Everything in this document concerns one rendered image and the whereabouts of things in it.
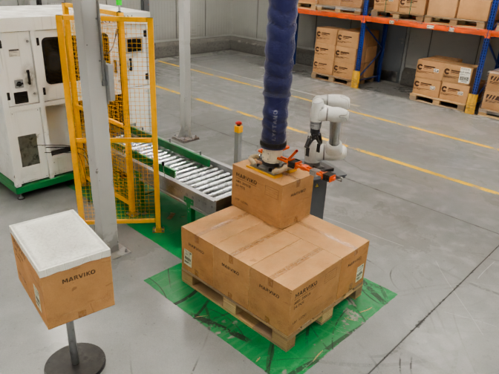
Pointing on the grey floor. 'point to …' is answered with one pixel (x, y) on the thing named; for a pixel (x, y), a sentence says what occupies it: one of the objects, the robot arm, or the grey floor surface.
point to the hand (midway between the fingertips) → (312, 152)
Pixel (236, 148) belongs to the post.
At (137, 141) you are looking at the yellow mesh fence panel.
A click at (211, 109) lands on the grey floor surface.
